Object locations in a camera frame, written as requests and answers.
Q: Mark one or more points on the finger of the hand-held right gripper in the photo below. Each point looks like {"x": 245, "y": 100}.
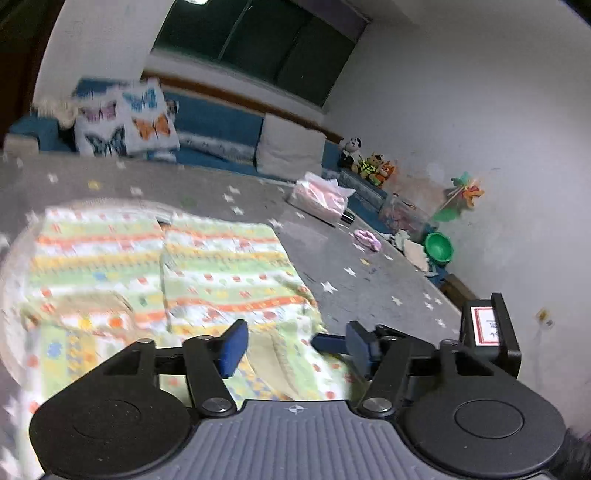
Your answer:
{"x": 328, "y": 344}

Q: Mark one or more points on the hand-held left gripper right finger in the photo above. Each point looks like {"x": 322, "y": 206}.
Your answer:
{"x": 358, "y": 350}

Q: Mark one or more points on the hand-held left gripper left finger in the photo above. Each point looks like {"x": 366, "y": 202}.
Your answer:
{"x": 233, "y": 347}

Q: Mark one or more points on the pastel striped baby garment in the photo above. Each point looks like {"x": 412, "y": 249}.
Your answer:
{"x": 217, "y": 281}

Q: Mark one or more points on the grey star-patterned mat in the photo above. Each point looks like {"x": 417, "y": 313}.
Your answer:
{"x": 325, "y": 249}

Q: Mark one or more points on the green plastic bowl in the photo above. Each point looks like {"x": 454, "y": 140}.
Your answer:
{"x": 438, "y": 247}

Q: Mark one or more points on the beige crumpled cloth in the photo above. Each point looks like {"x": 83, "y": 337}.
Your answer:
{"x": 414, "y": 251}

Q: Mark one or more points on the pink cloth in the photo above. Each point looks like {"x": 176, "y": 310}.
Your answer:
{"x": 367, "y": 240}

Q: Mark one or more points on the clear plastic storage box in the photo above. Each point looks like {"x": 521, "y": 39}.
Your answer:
{"x": 402, "y": 217}

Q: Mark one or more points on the colourful pinwheel toy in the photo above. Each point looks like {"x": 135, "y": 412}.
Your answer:
{"x": 461, "y": 194}

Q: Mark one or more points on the pink packet in plastic bag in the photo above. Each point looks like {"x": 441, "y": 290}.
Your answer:
{"x": 318, "y": 196}

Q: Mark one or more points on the orange plush toy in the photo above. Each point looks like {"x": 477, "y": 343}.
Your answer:
{"x": 386, "y": 172}

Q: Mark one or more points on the yellow-green plush toy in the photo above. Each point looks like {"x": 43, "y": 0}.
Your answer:
{"x": 369, "y": 167}

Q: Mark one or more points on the panda plush toy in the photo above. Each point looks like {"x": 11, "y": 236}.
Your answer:
{"x": 351, "y": 150}

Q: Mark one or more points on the white square cushion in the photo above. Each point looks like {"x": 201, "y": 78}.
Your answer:
{"x": 288, "y": 147}

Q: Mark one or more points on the blue sofa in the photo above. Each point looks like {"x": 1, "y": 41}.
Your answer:
{"x": 217, "y": 122}

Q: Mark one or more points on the butterfly print pillow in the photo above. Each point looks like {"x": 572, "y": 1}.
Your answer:
{"x": 150, "y": 120}
{"x": 99, "y": 131}

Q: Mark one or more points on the brown wooden ledge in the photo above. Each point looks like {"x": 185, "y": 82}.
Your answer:
{"x": 244, "y": 102}

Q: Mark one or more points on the beige fluffy toy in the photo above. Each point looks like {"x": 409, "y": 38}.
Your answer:
{"x": 55, "y": 108}

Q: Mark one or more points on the dark window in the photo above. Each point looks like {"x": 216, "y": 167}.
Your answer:
{"x": 258, "y": 41}

